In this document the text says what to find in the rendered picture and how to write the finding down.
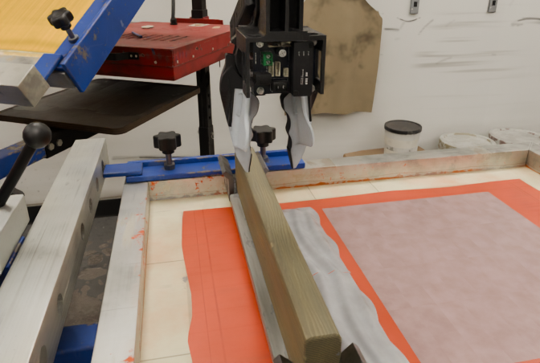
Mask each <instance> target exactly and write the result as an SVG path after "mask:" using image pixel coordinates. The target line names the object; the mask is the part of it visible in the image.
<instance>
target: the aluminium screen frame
mask: <svg viewBox="0 0 540 363"><path fill-rule="evenodd" d="M304 163H305V167H304V168H300V169H282V170H273V171H268V172H267V173H266V176H267V179H268V181H269V183H270V185H271V187H272V189H273V190H278V189H287V188H295V187H304V186H321V185H329V184H338V183H347V182H364V181H373V180H382V179H391V178H400V177H416V176H425V175H434V174H443V173H459V172H468V171H477V170H487V169H503V168H512V167H521V166H525V167H527V168H529V169H532V170H533V171H534V172H536V173H539V174H540V145H537V144H535V143H534V142H522V143H513V144H502V145H483V146H473V147H463V148H453V149H434V150H424V151H414V152H404V153H384V154H375V155H365V156H355V157H335V158H326V159H316V160H305V161H304ZM217 194H227V190H226V186H225V184H224V176H223V175H215V176H205V177H188V178H178V179H168V180H158V181H140V182H130V183H127V182H126V176H125V184H124V188H123V193H122V197H121V205H120V209H119V214H118V219H117V227H116V231H115V236H114V240H113V245H112V253H111V257H110V262H109V266H108V274H107V279H106V284H105V288H104V296H103V300H102V305H101V310H100V318H99V322H98V326H97V331H96V339H95V344H94V348H93V352H92V360H91V363H140V358H141V333H142V320H143V307H144V294H145V269H146V256H147V243H148V230H149V205H150V201H156V200H165V199H174V198H191V197H200V196H208V195H217Z"/></svg>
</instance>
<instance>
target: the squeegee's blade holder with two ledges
mask: <svg viewBox="0 0 540 363"><path fill-rule="evenodd" d="M230 201H231V207H232V210H233V214H234V216H235V222H236V226H237V229H238V232H239V237H240V241H241V244H242V248H243V253H244V256H245V259H246V263H247V268H248V271H249V275H250V278H251V281H252V286H253V290H254V293H255V296H256V302H257V305H258V309H259V311H260V317H261V320H262V324H263V327H264V332H265V336H266V339H267V342H268V347H269V351H270V354H271V358H272V363H274V362H273V359H274V358H275V357H277V356H278V355H279V354H280V355H282V356H283V357H286V358H287V359H288V354H287V352H286V348H285V346H284V341H283V338H282V336H281V333H280V328H279V325H278V323H277V319H276V315H275V313H274V309H273V306H272V301H271V299H270V296H269V294H268V289H267V286H266V283H265V280H264V276H263V272H262V270H261V267H260V262H259V260H258V257H257V254H256V249H255V247H254V244H253V241H252V237H251V233H250V230H249V228H248V223H247V220H246V218H245V215H244V212H243V207H242V205H241V201H240V199H239V194H231V195H230Z"/></svg>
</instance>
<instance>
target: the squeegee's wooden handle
mask: <svg viewBox="0 0 540 363"><path fill-rule="evenodd" d="M251 151H252V162H251V167H250V172H245V171H244V169H243V167H242V165H241V164H240V163H239V160H238V158H237V156H236V154H235V188H236V193H237V194H239V199H240V201H241V205H242V207H243V212H244V215H245V218H246V220H247V225H248V228H249V230H250V233H251V237H252V241H253V244H254V247H255V249H256V254H257V257H258V260H259V262H260V267H261V270H262V272H263V276H264V280H265V283H266V286H267V289H268V294H269V296H270V299H271V301H272V306H273V309H274V313H275V315H276V319H277V323H278V325H279V328H280V333H281V336H282V338H283V341H284V346H285V348H286V352H287V354H288V359H289V360H290V361H292V362H293V363H340V356H341V346H342V338H341V335H340V333H339V331H338V329H337V327H336V325H335V323H334V321H333V318H332V316H331V315H330V313H329V309H328V308H327V306H326V304H325V301H324V299H323V297H322V295H321V293H320V291H319V288H318V286H317V284H316V282H315V280H314V278H313V275H312V273H311V271H310V270H309V266H308V264H307V263H306V261H305V258H304V256H303V254H302V252H301V249H300V248H299V246H298V243H297V241H296V239H295V237H294V235H293V232H292V230H291V228H290V226H289V224H288V221H287V219H286V217H285V216H284V213H283V211H282V209H281V207H280V204H279V202H278V201H277V198H276V195H275V194H274V192H273V190H272V187H271V185H270V183H269V181H268V179H267V176H266V174H265V172H264V170H263V168H262V166H261V164H260V161H259V159H258V157H257V156H256V152H255V150H254V149H253V148H252V147H251Z"/></svg>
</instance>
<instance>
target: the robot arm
mask: <svg viewBox="0 0 540 363"><path fill-rule="evenodd" d="M303 17H304V0H238V2H237V4H236V7H235V10H234V12H233V15H232V17H231V21H230V33H231V43H234V44H235V48H234V51H233V54H231V53H225V64H224V66H223V70H222V73H221V76H220V81H219V92H220V97H221V101H222V104H223V110H224V113H225V117H226V120H227V125H228V128H229V132H230V135H231V140H232V144H233V147H234V150H235V154H236V156H237V158H238V160H239V163H240V164H241V165H242V167H243V169H244V171H245V172H250V167H251V162H252V151H251V146H250V143H251V141H252V138H253V131H252V120H253V118H254V117H255V115H256V114H257V112H258V109H259V104H260V102H259V100H258V98H257V97H256V96H265V94H276V93H281V94H280V103H281V107H282V108H283V109H284V111H285V112H286V115H287V123H286V126H285V130H286V132H287V134H288V144H287V151H288V158H289V161H290V165H291V167H292V169H295V168H296V167H297V165H298V164H299V162H300V160H301V158H302V156H303V154H304V152H305V148H306V146H309V147H312V146H313V145H314V133H313V128H312V126H311V125H312V114H311V110H312V107H313V104H314V101H315V99H316V97H317V93H318V92H319V93H320V94H324V82H325V51H326V35H324V34H322V33H321V32H319V31H315V30H314V29H312V28H310V27H308V26H303ZM319 51H321V73H320V79H319V75H318V58H319ZM250 87H251V89H250Z"/></svg>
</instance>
